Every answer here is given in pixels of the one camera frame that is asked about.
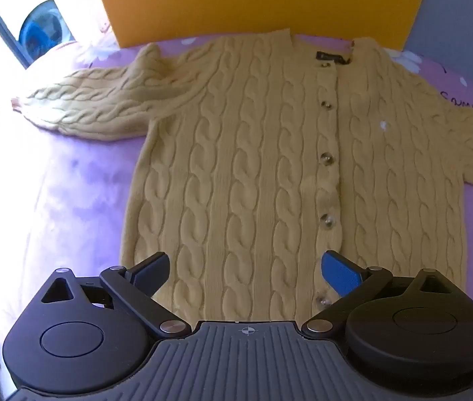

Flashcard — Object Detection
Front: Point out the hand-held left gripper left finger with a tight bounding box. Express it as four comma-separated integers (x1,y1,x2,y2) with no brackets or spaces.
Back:
41,252,191,339

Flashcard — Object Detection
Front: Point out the beige cable-knit cardigan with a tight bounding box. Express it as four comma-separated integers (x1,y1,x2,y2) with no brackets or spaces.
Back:
10,29,473,322

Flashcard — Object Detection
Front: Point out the orange board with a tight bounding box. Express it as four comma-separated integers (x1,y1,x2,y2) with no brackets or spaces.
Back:
90,0,434,51

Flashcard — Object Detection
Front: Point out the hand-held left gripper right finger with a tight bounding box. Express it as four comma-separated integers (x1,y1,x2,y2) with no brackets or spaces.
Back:
302,251,444,338

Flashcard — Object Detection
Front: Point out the purple printed bed sheet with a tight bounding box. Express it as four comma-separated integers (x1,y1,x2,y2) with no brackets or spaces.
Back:
0,29,473,401

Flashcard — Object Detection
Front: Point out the white washing machine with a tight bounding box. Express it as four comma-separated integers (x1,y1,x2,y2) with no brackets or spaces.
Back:
0,0,79,68

